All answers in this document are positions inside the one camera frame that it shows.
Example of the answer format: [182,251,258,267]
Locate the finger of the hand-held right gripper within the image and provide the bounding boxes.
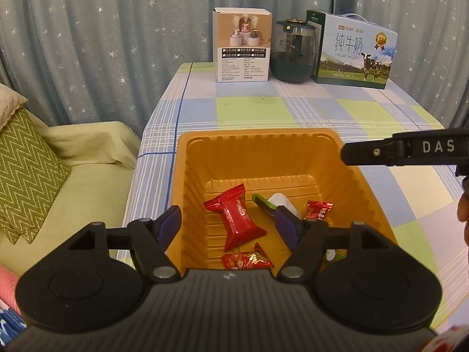
[341,137,404,166]

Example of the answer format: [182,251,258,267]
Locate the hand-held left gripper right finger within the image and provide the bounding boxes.
[275,206,392,283]

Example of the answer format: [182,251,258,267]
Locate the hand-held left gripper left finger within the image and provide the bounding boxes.
[64,206,182,283]

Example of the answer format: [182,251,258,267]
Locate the small red candy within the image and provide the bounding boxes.
[221,243,275,269]
[303,200,345,222]

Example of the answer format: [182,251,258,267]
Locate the large red snack packet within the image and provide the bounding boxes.
[203,184,267,252]

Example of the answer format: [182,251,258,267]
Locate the orange plastic tray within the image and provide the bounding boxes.
[164,128,400,270]

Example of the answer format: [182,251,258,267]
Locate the person's right hand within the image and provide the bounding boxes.
[458,176,469,246]

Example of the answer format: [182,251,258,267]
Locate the pale green sofa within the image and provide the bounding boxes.
[0,110,142,275]

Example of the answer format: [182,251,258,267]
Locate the blue milk carton box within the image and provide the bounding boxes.
[306,9,399,90]

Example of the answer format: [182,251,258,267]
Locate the dark green humidifier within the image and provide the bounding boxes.
[270,18,320,83]

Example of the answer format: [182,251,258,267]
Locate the green zigzag pillow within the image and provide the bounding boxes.
[0,108,72,246]

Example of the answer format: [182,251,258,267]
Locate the white product box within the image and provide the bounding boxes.
[213,7,273,83]

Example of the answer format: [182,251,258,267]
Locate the pink cloth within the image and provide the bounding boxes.
[0,266,23,312]

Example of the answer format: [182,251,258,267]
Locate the blue patterned cloth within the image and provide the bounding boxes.
[0,299,28,345]

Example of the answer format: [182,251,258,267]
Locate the red white printed cloth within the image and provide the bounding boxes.
[421,324,469,352]

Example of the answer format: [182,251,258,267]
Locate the beige quilted pillow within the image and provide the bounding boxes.
[0,82,28,131]

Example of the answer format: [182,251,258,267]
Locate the blue star curtain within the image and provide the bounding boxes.
[0,0,469,133]

